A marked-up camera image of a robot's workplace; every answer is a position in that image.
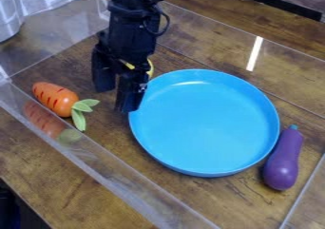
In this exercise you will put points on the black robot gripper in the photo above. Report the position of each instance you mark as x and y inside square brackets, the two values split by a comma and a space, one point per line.
[124, 45]

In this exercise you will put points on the orange toy carrot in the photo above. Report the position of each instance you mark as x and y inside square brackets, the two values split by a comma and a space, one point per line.
[64, 102]

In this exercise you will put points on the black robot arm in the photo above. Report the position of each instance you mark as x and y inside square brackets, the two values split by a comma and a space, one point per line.
[119, 57]

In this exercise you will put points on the blue round tray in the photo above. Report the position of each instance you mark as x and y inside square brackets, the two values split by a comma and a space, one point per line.
[204, 123]

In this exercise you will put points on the yellow toy lemon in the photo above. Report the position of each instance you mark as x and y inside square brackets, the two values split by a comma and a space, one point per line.
[149, 71]

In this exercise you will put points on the purple toy eggplant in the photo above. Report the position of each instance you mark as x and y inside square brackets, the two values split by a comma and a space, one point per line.
[280, 168]

